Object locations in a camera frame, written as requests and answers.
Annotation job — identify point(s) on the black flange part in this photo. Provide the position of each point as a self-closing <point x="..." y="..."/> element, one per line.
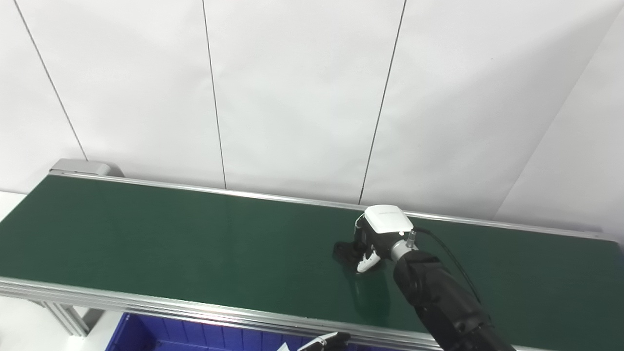
<point x="343" y="251"/>

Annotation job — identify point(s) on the blue plastic bin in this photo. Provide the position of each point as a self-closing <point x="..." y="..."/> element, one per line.
<point x="195" y="336"/>

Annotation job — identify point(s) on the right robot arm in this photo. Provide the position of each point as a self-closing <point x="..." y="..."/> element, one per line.
<point x="438" y="297"/>

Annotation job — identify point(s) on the grey conveyor end cap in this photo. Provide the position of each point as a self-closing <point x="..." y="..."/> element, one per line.
<point x="80" y="167"/>

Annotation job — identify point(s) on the green conveyor belt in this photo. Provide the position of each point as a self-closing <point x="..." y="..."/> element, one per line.
<point x="146" y="306"/>
<point x="195" y="243"/>

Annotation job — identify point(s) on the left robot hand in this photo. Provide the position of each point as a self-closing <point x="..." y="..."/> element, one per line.
<point x="326" y="342"/>

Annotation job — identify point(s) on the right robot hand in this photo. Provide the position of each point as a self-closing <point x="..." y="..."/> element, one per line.
<point x="387" y="222"/>

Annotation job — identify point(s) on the aluminium support leg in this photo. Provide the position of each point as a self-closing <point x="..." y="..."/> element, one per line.
<point x="68" y="319"/>

